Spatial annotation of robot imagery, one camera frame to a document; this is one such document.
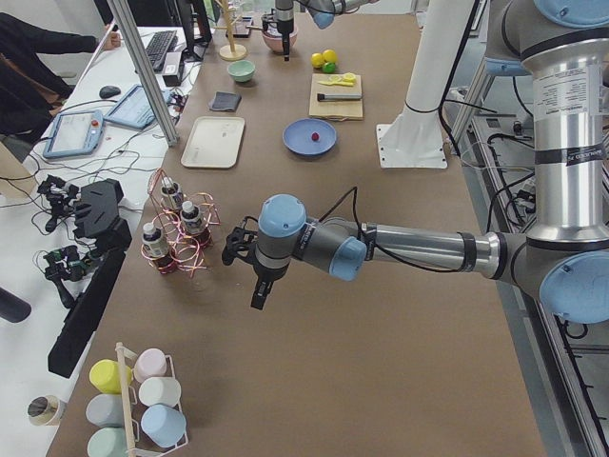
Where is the black computer mouse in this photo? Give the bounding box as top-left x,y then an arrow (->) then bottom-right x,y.
99,86 -> 121,99

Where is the drink bottle top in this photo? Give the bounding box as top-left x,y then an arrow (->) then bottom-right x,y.
161,176 -> 184,211

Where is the mint green bowl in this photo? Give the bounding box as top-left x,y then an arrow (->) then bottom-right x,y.
226,60 -> 256,83

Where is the white cup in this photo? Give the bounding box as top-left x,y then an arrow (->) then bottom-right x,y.
138,377 -> 182,407

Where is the mint cup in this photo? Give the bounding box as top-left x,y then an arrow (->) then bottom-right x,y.
87,427 -> 128,457

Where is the cream rabbit tray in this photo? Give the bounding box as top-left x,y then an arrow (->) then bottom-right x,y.
181,116 -> 246,169

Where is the teach pendant far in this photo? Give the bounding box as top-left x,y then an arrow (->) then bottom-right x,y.
104,85 -> 156,129

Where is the blue plate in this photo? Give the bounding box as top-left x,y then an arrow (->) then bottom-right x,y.
283,118 -> 338,157

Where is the grey folded cloth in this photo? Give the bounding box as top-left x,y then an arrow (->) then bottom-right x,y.
208,91 -> 242,112

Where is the teach pendant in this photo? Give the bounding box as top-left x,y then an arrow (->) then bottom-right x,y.
43,109 -> 104,159
104,85 -> 156,129

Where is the grey cup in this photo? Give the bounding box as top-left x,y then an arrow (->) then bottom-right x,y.
86,393 -> 124,428

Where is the pink cup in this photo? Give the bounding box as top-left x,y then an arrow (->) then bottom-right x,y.
133,348 -> 167,383

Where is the pink bowl with ice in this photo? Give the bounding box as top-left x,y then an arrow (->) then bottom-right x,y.
262,25 -> 298,54

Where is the steel muddler black tip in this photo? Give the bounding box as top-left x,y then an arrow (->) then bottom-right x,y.
316,92 -> 363,102

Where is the drink bottle lower middle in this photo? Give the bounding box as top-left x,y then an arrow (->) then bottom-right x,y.
180,200 -> 206,237

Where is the drink bottle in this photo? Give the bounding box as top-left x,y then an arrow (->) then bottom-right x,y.
161,176 -> 184,211
180,200 -> 206,237
142,222 -> 173,270

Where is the yellow plastic knife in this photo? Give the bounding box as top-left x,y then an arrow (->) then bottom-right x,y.
317,79 -> 356,88

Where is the black keyboard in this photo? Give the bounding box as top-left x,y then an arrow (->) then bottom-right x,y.
146,30 -> 177,73

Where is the teach pendant near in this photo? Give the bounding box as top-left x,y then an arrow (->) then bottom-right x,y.
43,109 -> 104,159

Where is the drink bottle lower outer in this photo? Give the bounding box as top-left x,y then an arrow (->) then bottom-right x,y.
142,222 -> 173,270

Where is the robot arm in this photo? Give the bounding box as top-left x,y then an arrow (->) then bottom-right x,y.
242,1 -> 608,324
273,0 -> 371,62

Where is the green lime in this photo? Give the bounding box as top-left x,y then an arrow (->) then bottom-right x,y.
322,62 -> 336,74

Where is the light blue cup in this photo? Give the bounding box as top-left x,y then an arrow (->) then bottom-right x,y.
141,404 -> 187,447

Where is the wooden cutting board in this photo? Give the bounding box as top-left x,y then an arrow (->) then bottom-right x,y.
308,72 -> 363,121

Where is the whole yellow lemon upper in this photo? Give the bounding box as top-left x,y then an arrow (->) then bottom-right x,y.
310,52 -> 325,69

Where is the wooden mug tree stand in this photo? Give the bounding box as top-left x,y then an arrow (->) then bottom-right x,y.
215,0 -> 247,62

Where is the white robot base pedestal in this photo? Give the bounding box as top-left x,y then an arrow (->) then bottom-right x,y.
377,0 -> 478,169

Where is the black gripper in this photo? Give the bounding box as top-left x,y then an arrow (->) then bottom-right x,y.
276,19 -> 293,61
250,259 -> 289,310

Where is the copper wire bottle rack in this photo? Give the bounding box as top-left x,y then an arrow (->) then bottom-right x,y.
140,168 -> 221,277

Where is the aluminium frame post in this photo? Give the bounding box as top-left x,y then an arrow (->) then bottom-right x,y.
108,0 -> 179,147

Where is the yellow cup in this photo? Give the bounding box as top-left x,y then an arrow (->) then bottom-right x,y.
88,359 -> 121,394

